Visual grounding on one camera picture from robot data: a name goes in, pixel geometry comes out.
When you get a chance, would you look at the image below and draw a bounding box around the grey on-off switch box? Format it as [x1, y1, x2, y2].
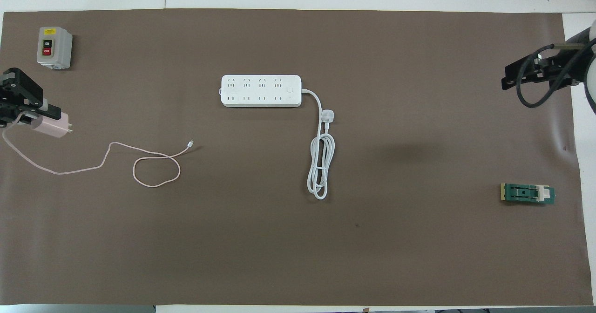
[37, 27, 73, 70]

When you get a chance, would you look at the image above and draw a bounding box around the white power strip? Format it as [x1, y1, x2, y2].
[220, 75, 303, 108]

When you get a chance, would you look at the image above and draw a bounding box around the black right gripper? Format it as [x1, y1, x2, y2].
[501, 45, 582, 90]

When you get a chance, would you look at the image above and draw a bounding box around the pink wall charger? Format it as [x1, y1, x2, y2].
[30, 112, 74, 139]

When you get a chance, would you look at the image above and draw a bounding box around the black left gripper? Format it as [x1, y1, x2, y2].
[0, 68, 62, 128]

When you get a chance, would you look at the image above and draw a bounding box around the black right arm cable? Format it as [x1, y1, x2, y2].
[515, 37, 596, 109]

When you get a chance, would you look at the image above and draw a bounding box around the pink charging cable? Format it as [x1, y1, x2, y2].
[1, 126, 195, 188]

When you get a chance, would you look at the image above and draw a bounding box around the white power strip cord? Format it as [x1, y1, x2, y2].
[301, 88, 336, 200]

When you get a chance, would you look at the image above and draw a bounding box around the brown table mat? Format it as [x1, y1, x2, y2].
[0, 8, 594, 306]

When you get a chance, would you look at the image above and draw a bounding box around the green circuit board module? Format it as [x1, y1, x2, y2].
[501, 183, 556, 206]

